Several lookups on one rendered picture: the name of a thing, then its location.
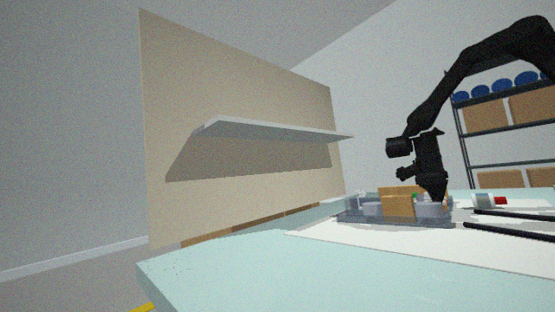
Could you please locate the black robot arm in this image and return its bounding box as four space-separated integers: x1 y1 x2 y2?
386 15 555 159

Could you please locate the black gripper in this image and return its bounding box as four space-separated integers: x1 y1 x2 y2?
415 151 448 204

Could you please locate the dark grey rod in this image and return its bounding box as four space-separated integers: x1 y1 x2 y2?
473 210 555 222
463 222 555 243

